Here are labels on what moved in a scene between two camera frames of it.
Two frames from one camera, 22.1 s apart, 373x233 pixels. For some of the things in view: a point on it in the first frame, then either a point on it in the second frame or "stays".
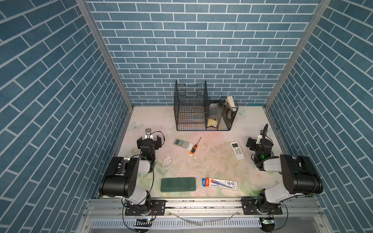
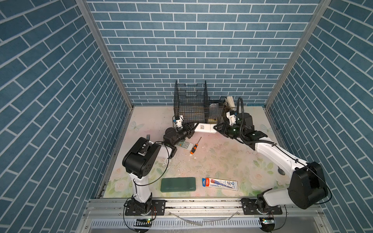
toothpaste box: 220,183 stays
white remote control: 237,150 to 206,127
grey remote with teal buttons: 183,143 stays
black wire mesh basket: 194,110 stays
